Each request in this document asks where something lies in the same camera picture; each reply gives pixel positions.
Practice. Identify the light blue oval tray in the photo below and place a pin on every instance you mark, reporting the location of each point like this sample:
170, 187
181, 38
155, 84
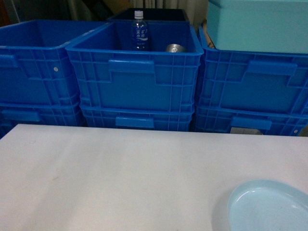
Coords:
265, 205

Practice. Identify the blue crate bottom middle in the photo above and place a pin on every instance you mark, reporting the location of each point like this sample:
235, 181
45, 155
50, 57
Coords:
136, 119

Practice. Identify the blue crate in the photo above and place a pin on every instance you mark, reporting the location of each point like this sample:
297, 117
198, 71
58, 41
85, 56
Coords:
219, 120
56, 115
110, 74
34, 64
136, 119
252, 81

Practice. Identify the blue crate bottom right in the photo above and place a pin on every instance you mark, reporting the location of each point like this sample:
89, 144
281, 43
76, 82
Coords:
219, 120

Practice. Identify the blue crate top middle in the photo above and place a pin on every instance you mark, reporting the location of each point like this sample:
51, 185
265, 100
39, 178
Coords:
110, 74

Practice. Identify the silver metal can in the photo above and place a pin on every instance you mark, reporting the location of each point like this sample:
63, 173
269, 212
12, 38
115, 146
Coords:
176, 48

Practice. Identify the blue crate bottom left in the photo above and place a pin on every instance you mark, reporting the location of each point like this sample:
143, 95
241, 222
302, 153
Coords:
56, 115

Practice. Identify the clear water bottle blue label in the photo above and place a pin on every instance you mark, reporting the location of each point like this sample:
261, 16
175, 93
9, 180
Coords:
139, 32

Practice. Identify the blue crate top right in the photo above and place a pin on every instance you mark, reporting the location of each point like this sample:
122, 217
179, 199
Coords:
252, 81

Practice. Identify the blue crate top left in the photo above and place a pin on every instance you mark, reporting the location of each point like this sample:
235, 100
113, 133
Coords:
34, 64

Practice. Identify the teal plastic box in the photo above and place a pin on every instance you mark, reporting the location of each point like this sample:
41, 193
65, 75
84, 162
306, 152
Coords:
279, 26

